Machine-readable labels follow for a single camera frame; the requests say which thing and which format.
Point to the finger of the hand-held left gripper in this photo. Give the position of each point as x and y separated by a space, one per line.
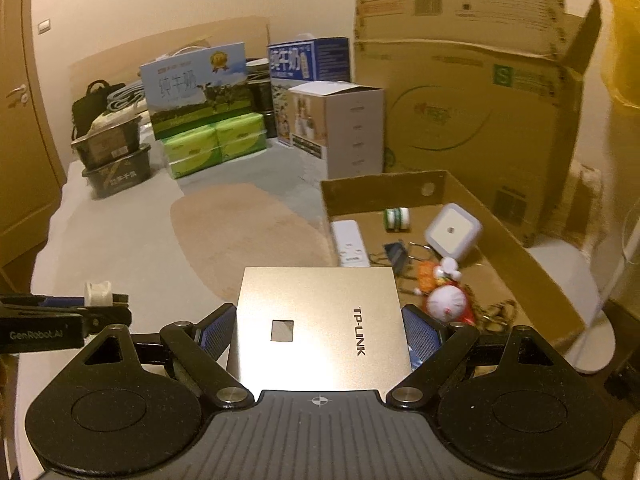
60 302
107 317

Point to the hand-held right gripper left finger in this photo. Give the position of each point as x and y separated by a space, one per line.
217 332

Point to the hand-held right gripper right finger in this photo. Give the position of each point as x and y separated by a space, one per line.
422 335

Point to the white plug adapter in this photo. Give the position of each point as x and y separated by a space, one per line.
97 292

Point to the round cat figure toy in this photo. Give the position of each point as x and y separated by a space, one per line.
447 302

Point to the small orange toy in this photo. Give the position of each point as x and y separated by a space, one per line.
428 276

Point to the small white figure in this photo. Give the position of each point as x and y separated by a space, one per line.
450 267

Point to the gold metal leaf holder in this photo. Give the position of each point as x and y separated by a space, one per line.
496 311

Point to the blue binder clip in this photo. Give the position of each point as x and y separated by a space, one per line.
396 256

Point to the gold square panel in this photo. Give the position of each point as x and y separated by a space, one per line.
320 330

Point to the square white night light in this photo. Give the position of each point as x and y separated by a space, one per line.
452 232

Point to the white remote control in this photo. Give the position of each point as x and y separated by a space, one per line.
350 245

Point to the shallow cardboard box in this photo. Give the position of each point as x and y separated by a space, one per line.
520 270

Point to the green lip balm jar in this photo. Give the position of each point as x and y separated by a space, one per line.
398 219

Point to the wooden door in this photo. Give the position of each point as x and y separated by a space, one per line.
25 185

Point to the white fan stand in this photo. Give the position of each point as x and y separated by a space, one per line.
597 345

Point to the green tissue pack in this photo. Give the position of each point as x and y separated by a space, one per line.
192 152
242 137

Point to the black bag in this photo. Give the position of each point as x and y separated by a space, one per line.
87 110

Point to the black case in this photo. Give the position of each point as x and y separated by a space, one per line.
622 355

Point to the grey striped cloth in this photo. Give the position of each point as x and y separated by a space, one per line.
127 97

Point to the white appliance box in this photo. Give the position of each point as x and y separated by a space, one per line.
355 130

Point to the large tall cardboard box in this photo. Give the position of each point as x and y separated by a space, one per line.
450 110

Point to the dark green box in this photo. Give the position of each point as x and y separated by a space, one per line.
262 100

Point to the cow picture milk box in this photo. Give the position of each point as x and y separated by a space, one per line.
190 90

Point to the blue milk carton box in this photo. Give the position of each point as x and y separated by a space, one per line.
325 60

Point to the yellow plastic bag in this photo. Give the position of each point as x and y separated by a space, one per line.
622 35

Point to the white light switch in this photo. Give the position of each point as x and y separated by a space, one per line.
44 26

